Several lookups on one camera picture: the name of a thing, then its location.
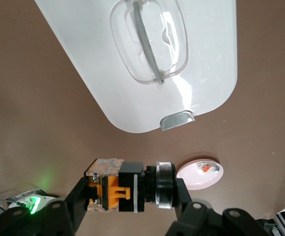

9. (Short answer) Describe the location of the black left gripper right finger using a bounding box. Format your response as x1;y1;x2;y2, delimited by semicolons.
166;177;274;236

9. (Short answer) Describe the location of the white orange switch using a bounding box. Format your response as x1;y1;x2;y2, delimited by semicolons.
197;162;220;174

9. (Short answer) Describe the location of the pale pink round plate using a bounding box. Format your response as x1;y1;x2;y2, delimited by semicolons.
176;158;224;191

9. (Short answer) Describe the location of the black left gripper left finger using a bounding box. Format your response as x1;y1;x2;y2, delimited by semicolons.
0;176;89;236

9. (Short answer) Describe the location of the black orange push-button switch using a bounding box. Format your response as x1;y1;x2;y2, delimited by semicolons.
84;158;176;213

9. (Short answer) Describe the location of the grey box latch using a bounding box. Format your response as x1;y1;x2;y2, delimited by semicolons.
159;110;196;132

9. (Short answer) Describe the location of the white plastic lidded storage box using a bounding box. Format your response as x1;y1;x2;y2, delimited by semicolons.
33;0;239;134

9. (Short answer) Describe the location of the grey box lid handle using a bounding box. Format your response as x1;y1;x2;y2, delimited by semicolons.
131;0;165;85

